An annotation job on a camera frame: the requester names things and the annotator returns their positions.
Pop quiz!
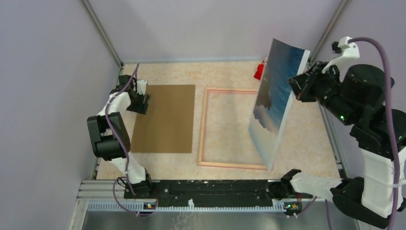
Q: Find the pink wooden picture frame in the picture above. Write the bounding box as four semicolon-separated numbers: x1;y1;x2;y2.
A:
197;87;267;170

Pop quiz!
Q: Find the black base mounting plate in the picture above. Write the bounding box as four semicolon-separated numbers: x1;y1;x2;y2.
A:
124;180;311;207

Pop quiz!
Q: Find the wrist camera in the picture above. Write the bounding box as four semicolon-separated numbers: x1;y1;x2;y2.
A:
136;80;148;95
322;36;360;74

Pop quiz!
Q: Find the landscape photo print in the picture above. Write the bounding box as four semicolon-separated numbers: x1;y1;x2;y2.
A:
248;39;310;171

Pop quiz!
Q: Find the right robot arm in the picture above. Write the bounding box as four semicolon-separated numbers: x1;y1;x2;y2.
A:
281;62;401;229

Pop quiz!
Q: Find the red crumpled cloth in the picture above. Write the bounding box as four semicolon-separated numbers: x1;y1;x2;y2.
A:
254;58;267;80

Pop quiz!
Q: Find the brown backing board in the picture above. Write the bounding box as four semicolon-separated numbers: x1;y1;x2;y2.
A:
131;85;195;153

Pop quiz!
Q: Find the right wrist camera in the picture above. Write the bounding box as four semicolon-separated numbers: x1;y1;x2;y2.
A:
322;36;360;74

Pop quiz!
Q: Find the aluminium rail with cable duct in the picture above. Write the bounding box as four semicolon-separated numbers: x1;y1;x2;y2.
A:
68;180;370;230

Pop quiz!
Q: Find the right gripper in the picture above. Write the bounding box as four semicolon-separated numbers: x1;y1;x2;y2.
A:
283;60;354;124

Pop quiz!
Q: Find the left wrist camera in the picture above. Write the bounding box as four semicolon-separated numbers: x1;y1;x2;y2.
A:
136;80;148;95

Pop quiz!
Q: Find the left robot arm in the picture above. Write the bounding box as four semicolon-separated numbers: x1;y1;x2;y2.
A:
87;75;154;198

